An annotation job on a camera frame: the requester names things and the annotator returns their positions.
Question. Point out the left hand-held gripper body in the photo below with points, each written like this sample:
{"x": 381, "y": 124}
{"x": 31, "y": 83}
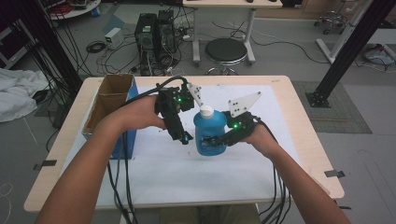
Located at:
{"x": 171, "y": 101}

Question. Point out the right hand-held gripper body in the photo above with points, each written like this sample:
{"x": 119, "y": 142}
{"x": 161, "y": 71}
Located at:
{"x": 243, "y": 127}

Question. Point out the blue bottle with white cap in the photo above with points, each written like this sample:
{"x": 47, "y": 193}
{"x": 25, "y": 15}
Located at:
{"x": 210, "y": 127}

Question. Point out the person's right hand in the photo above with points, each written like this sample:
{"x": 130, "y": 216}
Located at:
{"x": 263, "y": 141}

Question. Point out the person's left hand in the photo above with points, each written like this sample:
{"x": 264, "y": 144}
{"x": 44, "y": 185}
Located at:
{"x": 140, "y": 113}

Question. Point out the white table mat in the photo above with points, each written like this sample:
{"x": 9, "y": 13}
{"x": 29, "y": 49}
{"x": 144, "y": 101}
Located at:
{"x": 174, "y": 177}

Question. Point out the blue-sided cardboard box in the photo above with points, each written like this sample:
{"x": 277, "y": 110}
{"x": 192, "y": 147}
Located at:
{"x": 109, "y": 102}

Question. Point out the black computer tower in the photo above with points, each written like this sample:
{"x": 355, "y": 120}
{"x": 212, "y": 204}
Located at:
{"x": 145, "y": 34}
{"x": 166, "y": 31}

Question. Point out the black round stool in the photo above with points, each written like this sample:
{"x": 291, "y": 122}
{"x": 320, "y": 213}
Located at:
{"x": 225, "y": 49}

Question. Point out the person's olive trousers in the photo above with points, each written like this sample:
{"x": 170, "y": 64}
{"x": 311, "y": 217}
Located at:
{"x": 180, "y": 216}

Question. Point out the small white box device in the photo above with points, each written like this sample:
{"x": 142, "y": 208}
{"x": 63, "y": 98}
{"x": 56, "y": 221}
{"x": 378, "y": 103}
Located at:
{"x": 113, "y": 37}

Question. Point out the grey floor mat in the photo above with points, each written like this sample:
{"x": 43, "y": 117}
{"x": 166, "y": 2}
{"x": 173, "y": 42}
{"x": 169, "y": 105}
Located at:
{"x": 342, "y": 115}

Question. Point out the black tape strip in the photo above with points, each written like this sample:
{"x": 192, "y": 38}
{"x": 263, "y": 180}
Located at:
{"x": 46, "y": 164}
{"x": 334, "y": 173}

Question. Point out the beige desk with white legs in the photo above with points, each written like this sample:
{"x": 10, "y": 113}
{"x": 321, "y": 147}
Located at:
{"x": 230, "y": 3}

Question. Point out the round white table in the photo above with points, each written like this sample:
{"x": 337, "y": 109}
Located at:
{"x": 77, "y": 11}

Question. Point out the white metal stand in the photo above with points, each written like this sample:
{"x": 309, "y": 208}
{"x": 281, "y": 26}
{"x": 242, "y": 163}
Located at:
{"x": 345, "y": 34}

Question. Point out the chair base with castors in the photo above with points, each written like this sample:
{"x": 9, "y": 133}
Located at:
{"x": 331, "y": 20}

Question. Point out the white crumpled cloth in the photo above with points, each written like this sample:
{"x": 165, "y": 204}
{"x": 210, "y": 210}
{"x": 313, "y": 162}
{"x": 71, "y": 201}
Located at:
{"x": 18, "y": 93}

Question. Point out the light blue bag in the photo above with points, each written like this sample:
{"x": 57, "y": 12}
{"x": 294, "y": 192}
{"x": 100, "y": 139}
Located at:
{"x": 378, "y": 56}

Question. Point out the black metal post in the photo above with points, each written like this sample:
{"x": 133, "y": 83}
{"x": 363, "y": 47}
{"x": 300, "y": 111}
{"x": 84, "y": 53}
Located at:
{"x": 351, "y": 46}
{"x": 49, "y": 40}

